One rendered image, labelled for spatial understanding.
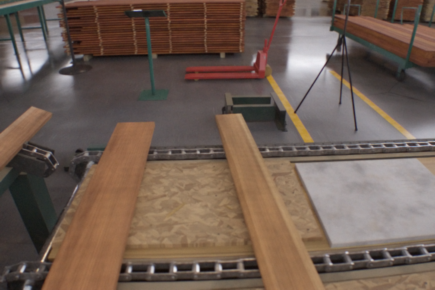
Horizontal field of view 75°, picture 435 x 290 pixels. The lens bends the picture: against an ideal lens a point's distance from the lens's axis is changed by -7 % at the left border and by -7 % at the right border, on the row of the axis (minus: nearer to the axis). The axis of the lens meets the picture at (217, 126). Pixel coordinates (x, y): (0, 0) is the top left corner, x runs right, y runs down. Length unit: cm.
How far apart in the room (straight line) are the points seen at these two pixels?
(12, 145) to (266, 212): 116
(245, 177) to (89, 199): 60
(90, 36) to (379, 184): 596
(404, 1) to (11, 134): 1356
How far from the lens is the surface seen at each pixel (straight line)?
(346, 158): 154
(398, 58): 571
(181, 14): 613
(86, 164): 155
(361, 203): 127
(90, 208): 116
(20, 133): 169
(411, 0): 1417
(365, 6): 1324
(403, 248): 114
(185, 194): 120
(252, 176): 122
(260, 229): 101
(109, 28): 643
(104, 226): 108
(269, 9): 1189
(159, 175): 131
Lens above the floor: 161
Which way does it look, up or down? 28 degrees down
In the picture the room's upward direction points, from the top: straight up
